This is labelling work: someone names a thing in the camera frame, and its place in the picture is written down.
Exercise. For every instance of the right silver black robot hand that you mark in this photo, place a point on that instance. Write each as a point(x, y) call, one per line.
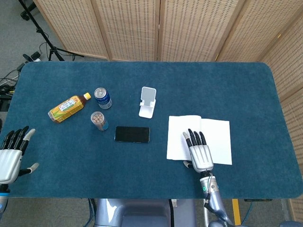
point(201, 156)

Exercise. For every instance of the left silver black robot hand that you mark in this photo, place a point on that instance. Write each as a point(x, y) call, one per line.
point(9, 163)

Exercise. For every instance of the white notebook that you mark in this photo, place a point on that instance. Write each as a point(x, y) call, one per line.
point(213, 132)

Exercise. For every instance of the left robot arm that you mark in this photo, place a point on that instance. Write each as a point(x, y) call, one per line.
point(2, 196)

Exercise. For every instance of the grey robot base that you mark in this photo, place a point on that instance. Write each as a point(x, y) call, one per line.
point(144, 212)

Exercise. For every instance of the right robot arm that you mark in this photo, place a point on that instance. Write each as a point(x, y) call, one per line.
point(213, 196)

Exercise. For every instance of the blue table mat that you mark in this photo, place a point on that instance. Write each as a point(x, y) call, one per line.
point(142, 165)

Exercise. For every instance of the black smartphone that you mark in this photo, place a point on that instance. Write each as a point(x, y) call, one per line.
point(132, 134)

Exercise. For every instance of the white phone stand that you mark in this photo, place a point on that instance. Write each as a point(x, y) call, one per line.
point(147, 102)

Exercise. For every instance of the yellow tea bottle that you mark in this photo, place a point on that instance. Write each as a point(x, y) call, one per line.
point(68, 108)

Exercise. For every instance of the clear jar with blue lid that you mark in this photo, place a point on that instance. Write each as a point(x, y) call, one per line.
point(99, 120)

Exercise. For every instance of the white power strip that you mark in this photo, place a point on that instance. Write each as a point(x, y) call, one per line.
point(35, 56)

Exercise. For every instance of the blue drink can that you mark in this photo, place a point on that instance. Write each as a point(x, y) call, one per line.
point(103, 98)

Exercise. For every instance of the woven folding screen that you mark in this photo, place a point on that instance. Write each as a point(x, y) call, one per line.
point(189, 30)

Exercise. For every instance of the black tripod stand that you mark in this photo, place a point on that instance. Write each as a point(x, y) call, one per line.
point(42, 33)

